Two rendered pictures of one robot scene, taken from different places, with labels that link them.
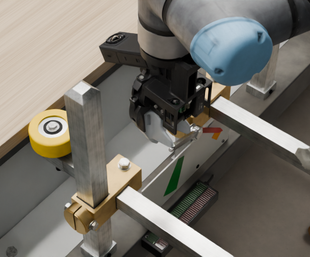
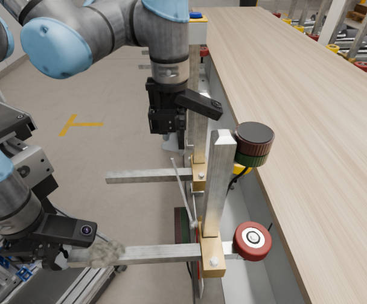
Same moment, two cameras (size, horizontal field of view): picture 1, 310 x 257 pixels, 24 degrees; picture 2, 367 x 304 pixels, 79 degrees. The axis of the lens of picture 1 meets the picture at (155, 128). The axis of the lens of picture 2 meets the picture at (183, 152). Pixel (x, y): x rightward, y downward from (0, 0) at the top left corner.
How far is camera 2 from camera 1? 1.16 m
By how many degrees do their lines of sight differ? 81
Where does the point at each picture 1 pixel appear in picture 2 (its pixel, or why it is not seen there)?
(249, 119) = (169, 250)
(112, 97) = (277, 256)
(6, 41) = (325, 181)
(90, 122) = not seen: hidden behind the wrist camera
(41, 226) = (235, 202)
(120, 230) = (198, 203)
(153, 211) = (171, 172)
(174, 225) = (159, 172)
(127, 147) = (253, 269)
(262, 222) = not seen: outside the picture
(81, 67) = (275, 193)
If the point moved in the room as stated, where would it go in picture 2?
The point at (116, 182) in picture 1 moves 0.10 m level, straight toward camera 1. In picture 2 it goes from (196, 169) to (173, 154)
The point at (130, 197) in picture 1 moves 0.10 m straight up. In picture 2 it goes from (186, 171) to (186, 147)
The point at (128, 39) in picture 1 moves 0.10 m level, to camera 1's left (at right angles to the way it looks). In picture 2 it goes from (207, 102) to (235, 87)
